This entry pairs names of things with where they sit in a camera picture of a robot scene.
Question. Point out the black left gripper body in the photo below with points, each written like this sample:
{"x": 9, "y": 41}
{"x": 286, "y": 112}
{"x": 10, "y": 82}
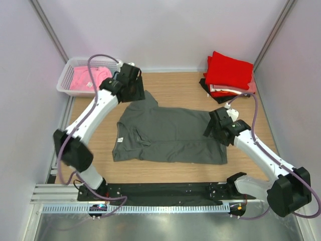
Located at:
{"x": 134, "y": 88}

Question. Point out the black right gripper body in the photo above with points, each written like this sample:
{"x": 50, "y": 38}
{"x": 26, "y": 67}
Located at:
{"x": 213, "y": 124}

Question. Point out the dark grey t shirt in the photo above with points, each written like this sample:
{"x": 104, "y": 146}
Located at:
{"x": 146, "y": 131}

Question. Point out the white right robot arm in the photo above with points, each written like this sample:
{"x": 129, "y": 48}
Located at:
{"x": 286, "y": 189}

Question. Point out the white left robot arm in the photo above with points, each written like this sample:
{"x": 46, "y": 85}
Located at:
{"x": 71, "y": 144}

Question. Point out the black folded t shirt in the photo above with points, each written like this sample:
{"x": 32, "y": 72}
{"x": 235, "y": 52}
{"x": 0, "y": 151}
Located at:
{"x": 219, "y": 100}

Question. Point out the orange red folded t shirt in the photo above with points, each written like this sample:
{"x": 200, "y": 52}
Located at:
{"x": 222, "y": 94}

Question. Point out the pink white folded t shirt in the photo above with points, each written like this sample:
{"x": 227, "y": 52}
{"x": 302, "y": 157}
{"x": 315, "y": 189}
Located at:
{"x": 251, "y": 88}

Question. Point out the white plastic laundry basket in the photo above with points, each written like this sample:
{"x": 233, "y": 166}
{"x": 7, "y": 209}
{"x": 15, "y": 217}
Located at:
{"x": 66, "y": 76}

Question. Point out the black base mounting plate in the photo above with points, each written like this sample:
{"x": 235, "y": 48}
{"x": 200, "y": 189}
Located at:
{"x": 175, "y": 194}

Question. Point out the aluminium frame rail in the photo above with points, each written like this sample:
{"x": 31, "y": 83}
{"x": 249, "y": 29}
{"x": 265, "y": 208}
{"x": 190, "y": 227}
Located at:
{"x": 51, "y": 193}

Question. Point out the white slotted cable duct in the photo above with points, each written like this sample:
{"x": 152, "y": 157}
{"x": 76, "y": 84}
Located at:
{"x": 104, "y": 209}

